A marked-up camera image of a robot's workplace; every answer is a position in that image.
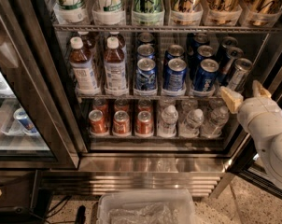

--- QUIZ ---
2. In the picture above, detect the blue pepsi can front middle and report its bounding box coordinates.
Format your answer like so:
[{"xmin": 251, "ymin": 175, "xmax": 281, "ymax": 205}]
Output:
[{"xmin": 162, "ymin": 58, "xmax": 187, "ymax": 91}]

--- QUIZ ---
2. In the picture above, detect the blue patterned can back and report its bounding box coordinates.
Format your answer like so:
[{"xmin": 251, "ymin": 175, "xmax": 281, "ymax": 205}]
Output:
[{"xmin": 137, "ymin": 32, "xmax": 155, "ymax": 46}]

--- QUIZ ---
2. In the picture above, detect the blue pepsi can back middle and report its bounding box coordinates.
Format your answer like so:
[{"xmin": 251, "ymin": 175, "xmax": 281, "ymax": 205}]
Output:
[{"xmin": 164, "ymin": 44, "xmax": 185, "ymax": 63}]

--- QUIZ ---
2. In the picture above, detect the glass fridge door left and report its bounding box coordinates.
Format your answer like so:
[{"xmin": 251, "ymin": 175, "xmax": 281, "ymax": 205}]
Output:
[{"xmin": 0, "ymin": 0, "xmax": 84, "ymax": 171}]

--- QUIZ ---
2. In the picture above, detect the blue white can behind glass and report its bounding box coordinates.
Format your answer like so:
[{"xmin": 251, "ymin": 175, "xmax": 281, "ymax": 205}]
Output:
[{"xmin": 13, "ymin": 108, "xmax": 37, "ymax": 134}]

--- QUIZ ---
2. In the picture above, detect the blue pepsi can front right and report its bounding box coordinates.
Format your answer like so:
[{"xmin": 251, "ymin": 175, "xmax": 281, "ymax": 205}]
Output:
[{"xmin": 193, "ymin": 59, "xmax": 219, "ymax": 91}]

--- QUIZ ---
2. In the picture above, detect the tea bottle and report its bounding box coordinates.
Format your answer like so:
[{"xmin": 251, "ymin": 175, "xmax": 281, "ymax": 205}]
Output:
[
  {"xmin": 109, "ymin": 32, "xmax": 126, "ymax": 53},
  {"xmin": 69, "ymin": 36, "xmax": 98, "ymax": 90},
  {"xmin": 104, "ymin": 36, "xmax": 127, "ymax": 91},
  {"xmin": 78, "ymin": 32, "xmax": 96, "ymax": 53}
]

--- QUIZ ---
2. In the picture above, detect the orange soda can front middle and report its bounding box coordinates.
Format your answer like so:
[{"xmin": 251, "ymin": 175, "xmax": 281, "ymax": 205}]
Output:
[{"xmin": 113, "ymin": 110, "xmax": 130, "ymax": 134}]

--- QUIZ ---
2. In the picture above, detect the clear plastic bin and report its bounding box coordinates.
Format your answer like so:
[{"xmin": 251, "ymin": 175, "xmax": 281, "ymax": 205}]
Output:
[{"xmin": 96, "ymin": 189, "xmax": 198, "ymax": 224}]

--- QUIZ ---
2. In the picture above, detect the orange soda can back left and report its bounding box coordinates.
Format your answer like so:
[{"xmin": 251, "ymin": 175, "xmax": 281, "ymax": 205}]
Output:
[{"xmin": 92, "ymin": 98, "xmax": 108, "ymax": 117}]

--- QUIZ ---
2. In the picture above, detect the orange soda can back right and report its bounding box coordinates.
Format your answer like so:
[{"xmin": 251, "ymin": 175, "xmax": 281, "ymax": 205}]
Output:
[{"xmin": 137, "ymin": 99, "xmax": 153, "ymax": 113}]

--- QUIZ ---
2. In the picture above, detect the water bottle front right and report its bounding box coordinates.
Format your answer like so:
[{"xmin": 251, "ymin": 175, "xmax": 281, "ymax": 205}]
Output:
[{"xmin": 201, "ymin": 105, "xmax": 229, "ymax": 138}]

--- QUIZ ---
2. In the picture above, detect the redbull can back row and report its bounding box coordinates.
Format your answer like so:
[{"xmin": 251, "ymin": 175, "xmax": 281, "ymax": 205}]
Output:
[{"xmin": 216, "ymin": 36, "xmax": 238, "ymax": 61}]

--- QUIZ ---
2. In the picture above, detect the redbull can second row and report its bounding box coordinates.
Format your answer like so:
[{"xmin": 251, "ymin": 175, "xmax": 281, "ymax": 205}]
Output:
[{"xmin": 218, "ymin": 47, "xmax": 244, "ymax": 84}]

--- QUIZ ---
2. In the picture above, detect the blue pepsi can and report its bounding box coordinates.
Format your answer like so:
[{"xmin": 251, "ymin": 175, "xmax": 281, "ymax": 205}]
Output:
[
  {"xmin": 164, "ymin": 44, "xmax": 185, "ymax": 63},
  {"xmin": 190, "ymin": 45, "xmax": 215, "ymax": 77},
  {"xmin": 186, "ymin": 33, "xmax": 210, "ymax": 55},
  {"xmin": 193, "ymin": 59, "xmax": 219, "ymax": 91},
  {"xmin": 162, "ymin": 58, "xmax": 187, "ymax": 91}
]

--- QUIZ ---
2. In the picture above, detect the white tall can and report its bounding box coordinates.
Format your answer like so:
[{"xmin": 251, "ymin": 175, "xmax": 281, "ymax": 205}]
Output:
[
  {"xmin": 92, "ymin": 0, "xmax": 123, "ymax": 25},
  {"xmin": 56, "ymin": 0, "xmax": 86, "ymax": 23}
]

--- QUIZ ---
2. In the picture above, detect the tea bottle front left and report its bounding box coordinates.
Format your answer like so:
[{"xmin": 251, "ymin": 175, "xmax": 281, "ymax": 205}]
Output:
[{"xmin": 69, "ymin": 36, "xmax": 98, "ymax": 90}]

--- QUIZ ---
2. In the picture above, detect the orange soda can back middle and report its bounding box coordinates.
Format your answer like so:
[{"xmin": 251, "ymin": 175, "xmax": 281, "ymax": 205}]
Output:
[{"xmin": 114, "ymin": 99, "xmax": 130, "ymax": 112}]

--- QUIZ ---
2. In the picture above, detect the gold tall can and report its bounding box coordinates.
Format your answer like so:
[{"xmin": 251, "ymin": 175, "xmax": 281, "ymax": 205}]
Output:
[
  {"xmin": 171, "ymin": 0, "xmax": 201, "ymax": 25},
  {"xmin": 239, "ymin": 0, "xmax": 282, "ymax": 27},
  {"xmin": 207, "ymin": 0, "xmax": 239, "ymax": 25}
]

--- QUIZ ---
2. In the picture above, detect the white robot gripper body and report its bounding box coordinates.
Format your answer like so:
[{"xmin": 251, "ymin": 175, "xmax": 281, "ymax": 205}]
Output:
[{"xmin": 237, "ymin": 97, "xmax": 282, "ymax": 132}]

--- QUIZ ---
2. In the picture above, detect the green tall can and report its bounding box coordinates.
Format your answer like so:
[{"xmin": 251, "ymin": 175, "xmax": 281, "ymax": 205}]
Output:
[{"xmin": 133, "ymin": 0, "xmax": 163, "ymax": 25}]

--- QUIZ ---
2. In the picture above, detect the blue patterned can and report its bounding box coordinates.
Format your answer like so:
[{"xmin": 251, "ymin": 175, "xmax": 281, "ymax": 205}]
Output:
[
  {"xmin": 137, "ymin": 32, "xmax": 155, "ymax": 46},
  {"xmin": 137, "ymin": 44, "xmax": 155, "ymax": 60},
  {"xmin": 135, "ymin": 58, "xmax": 156, "ymax": 91}
]

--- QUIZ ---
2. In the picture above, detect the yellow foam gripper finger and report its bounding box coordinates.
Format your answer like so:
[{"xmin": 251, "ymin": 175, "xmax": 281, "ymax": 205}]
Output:
[
  {"xmin": 220, "ymin": 86, "xmax": 244, "ymax": 114},
  {"xmin": 252, "ymin": 80, "xmax": 272, "ymax": 98}
]

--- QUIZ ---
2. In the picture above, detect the tea bottle front right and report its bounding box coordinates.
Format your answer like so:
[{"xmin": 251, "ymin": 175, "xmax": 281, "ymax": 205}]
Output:
[{"xmin": 104, "ymin": 36, "xmax": 127, "ymax": 91}]

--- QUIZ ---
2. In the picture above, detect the orange soda can front left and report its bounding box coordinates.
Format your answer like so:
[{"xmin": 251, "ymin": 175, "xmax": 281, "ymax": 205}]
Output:
[{"xmin": 89, "ymin": 109, "xmax": 107, "ymax": 133}]

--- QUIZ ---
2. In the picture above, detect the water bottle front middle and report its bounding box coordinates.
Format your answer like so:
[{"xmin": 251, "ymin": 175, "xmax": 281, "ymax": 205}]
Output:
[{"xmin": 179, "ymin": 108, "xmax": 204, "ymax": 138}]

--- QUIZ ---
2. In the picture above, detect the orange soda can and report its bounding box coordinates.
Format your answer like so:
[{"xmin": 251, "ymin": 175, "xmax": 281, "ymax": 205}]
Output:
[
  {"xmin": 92, "ymin": 98, "xmax": 108, "ymax": 117},
  {"xmin": 136, "ymin": 111, "xmax": 152, "ymax": 134},
  {"xmin": 137, "ymin": 99, "xmax": 153, "ymax": 113},
  {"xmin": 114, "ymin": 99, "xmax": 130, "ymax": 112},
  {"xmin": 113, "ymin": 110, "xmax": 130, "ymax": 134},
  {"xmin": 89, "ymin": 109, "xmax": 107, "ymax": 133}
]

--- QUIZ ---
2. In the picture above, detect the stainless steel fridge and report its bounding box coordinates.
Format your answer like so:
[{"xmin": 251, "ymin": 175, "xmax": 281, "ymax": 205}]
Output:
[{"xmin": 25, "ymin": 0, "xmax": 282, "ymax": 199}]

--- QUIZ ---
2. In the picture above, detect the white tall can left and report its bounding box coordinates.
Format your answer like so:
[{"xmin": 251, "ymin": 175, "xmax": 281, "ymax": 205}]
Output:
[{"xmin": 56, "ymin": 0, "xmax": 86, "ymax": 23}]

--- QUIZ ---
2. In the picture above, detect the blue pepsi can back right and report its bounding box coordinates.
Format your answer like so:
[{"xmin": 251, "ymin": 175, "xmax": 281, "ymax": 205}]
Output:
[{"xmin": 186, "ymin": 33, "xmax": 210, "ymax": 55}]

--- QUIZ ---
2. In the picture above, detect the tea bottle back left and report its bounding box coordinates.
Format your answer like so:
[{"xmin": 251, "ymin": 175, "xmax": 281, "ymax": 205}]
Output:
[{"xmin": 78, "ymin": 32, "xmax": 96, "ymax": 53}]

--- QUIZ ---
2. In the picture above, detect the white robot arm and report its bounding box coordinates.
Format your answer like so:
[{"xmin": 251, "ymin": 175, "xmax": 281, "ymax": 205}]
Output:
[{"xmin": 220, "ymin": 80, "xmax": 282, "ymax": 189}]

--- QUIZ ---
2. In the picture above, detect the orange soda can front right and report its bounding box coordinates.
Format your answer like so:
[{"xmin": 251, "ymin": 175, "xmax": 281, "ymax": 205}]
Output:
[{"xmin": 136, "ymin": 111, "xmax": 152, "ymax": 134}]

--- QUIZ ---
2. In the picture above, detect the black cable on floor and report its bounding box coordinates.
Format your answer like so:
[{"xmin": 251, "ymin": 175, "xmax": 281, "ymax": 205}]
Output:
[{"xmin": 44, "ymin": 195, "xmax": 73, "ymax": 224}]

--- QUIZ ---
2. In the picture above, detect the silver blue redbull can front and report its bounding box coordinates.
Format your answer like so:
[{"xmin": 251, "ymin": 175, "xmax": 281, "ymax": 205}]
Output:
[{"xmin": 227, "ymin": 58, "xmax": 253, "ymax": 91}]

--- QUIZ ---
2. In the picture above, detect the tea bottle back right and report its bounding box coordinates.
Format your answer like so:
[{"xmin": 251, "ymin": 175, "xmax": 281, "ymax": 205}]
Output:
[{"xmin": 109, "ymin": 32, "xmax": 126, "ymax": 53}]

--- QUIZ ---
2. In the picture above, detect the blue patterned can front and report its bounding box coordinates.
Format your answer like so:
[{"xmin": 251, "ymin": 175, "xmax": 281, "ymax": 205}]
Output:
[{"xmin": 135, "ymin": 58, "xmax": 156, "ymax": 91}]

